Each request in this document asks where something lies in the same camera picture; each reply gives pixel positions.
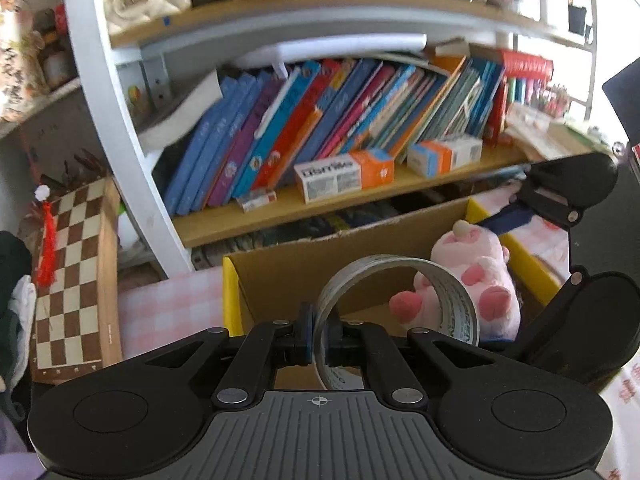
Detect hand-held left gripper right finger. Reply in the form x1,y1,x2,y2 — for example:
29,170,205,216
324,317,526,407

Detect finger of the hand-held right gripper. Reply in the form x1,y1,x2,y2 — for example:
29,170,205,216
487,152,619,235
480,222,640,387

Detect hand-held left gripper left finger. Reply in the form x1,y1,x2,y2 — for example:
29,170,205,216
120,302,317,409

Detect pink plush toy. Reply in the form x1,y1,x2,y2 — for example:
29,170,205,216
389,220,522,342

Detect yellow cardboard box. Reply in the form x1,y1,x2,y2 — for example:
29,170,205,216
222,197,566,391

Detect grey printed tape roll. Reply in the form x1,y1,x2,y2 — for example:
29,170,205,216
314,255,481,392

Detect stack of papers and booklets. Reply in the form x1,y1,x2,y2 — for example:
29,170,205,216
502,102,616,161

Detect small orange white carton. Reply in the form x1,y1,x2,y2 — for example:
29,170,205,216
406,135,484,178

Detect row of colourful pens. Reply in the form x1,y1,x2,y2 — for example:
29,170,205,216
505,77,571,116

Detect pink checked tablecloth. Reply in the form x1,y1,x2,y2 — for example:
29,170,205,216
117,180,640,480

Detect tiny red white packet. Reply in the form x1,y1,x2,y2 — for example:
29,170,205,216
236,188,278,212

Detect red thick book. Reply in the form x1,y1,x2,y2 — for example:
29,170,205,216
500,50,555,81

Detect large orange white carton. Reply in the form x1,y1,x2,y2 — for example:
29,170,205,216
294,149,396,205

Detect row of colourful books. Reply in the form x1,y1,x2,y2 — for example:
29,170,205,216
162,42,556,217

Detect white flat lamp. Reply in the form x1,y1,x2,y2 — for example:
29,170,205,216
232,33,429,78

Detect wooden chessboard box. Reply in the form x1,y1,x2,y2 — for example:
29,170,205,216
29,176,123,385

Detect thick white paperback book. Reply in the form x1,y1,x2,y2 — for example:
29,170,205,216
137,70,223,151

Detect red tassel with white ball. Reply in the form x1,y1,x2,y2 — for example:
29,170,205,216
33,185,58,288

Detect white cloth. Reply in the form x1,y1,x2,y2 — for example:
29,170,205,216
11,277,37,331

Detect white bookshelf with wooden shelves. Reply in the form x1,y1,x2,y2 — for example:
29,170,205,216
0,0,618,281

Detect dark grey clothes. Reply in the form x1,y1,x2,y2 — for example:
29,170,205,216
0,231,37,411

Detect lilac cloth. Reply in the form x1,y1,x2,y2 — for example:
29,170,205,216
0,400,48,480

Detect small jar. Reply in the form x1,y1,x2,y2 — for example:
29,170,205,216
42,41,74,89

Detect floral cloth figure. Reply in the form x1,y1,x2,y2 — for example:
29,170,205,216
0,0,51,123

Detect row of dark wall hooks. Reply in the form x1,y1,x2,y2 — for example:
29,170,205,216
60,149,108,186

